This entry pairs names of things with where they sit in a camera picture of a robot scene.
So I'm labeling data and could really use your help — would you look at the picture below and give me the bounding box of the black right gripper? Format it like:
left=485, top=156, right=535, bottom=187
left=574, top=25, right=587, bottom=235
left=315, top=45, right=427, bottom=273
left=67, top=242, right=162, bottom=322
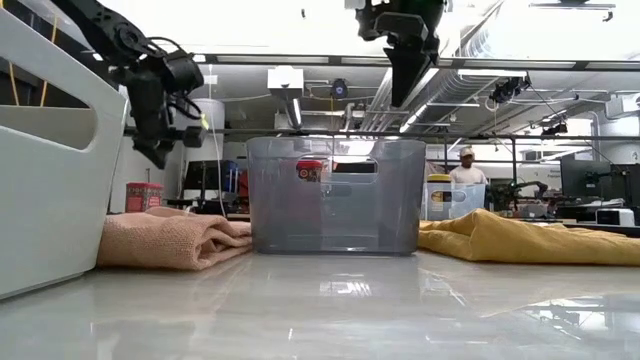
left=355, top=0, right=441, bottom=109

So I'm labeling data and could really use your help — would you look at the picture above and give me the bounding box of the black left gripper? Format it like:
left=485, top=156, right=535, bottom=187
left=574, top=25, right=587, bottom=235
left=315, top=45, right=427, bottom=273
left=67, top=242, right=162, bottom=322
left=124, top=124, right=207, bottom=171

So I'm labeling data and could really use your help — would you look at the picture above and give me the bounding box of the yellow-lid spice jar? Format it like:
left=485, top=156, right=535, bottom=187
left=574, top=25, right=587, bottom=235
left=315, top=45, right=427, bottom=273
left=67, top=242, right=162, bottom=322
left=427, top=173, right=454, bottom=220

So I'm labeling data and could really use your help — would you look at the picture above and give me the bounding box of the white plastic bin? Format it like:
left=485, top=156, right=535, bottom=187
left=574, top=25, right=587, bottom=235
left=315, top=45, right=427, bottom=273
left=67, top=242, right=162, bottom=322
left=0, top=8, right=129, bottom=301

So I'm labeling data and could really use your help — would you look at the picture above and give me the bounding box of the red spice tin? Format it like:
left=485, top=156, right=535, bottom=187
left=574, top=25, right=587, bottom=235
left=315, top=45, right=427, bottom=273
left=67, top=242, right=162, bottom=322
left=124, top=181, right=165, bottom=214
left=294, top=158, right=326, bottom=249

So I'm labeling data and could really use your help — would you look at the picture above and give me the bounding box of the black background screen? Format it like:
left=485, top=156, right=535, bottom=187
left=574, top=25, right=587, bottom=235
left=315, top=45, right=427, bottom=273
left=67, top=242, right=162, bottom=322
left=183, top=159, right=224, bottom=192

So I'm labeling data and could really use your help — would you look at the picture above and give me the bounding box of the blue background container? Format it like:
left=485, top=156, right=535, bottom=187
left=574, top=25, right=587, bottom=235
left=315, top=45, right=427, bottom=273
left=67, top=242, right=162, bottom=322
left=219, top=159, right=239, bottom=194

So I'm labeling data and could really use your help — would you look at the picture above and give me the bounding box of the pink checked folded cloth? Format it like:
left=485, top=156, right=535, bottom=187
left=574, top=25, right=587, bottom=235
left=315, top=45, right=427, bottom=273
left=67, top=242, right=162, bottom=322
left=96, top=206, right=254, bottom=272

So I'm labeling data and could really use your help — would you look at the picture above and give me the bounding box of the black ceiling-mounted device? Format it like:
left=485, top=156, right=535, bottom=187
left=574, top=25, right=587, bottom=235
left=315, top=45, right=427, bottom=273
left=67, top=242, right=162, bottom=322
left=488, top=74, right=532, bottom=105

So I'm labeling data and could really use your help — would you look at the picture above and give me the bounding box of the person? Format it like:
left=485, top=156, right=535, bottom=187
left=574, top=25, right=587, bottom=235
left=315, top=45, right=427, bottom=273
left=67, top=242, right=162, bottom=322
left=448, top=146, right=489, bottom=185

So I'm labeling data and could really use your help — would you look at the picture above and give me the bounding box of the white ceiling box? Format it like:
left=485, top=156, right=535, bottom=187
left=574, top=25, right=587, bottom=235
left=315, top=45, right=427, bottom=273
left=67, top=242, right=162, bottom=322
left=267, top=67, right=305, bottom=91

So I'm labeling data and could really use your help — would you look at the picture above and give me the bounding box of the clear plastic bin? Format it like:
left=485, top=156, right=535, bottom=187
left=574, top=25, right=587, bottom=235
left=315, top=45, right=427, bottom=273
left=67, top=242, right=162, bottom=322
left=419, top=181, right=487, bottom=222

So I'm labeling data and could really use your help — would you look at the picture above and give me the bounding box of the translucent grey plastic bin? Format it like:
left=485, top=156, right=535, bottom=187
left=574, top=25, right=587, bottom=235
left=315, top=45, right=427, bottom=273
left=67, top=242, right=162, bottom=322
left=245, top=137, right=427, bottom=255

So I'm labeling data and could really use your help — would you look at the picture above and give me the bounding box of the mustard yellow folded cloth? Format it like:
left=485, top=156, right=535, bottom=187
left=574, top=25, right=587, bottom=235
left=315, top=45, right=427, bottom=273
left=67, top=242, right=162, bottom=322
left=417, top=208, right=640, bottom=266

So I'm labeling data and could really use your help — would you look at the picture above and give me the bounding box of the black computer monitor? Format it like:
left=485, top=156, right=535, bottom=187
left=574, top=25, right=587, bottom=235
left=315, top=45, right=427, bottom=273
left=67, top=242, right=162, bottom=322
left=609, top=163, right=640, bottom=206
left=559, top=159, right=614, bottom=206

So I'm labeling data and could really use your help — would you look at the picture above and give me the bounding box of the white desktop device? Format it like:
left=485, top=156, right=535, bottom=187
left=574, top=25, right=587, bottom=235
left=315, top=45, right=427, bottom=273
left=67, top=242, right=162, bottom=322
left=595, top=207, right=636, bottom=227

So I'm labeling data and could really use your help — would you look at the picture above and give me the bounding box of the black metal table frame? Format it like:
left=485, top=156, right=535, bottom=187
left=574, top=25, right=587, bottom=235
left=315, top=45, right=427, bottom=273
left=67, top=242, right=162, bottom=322
left=205, top=127, right=640, bottom=211

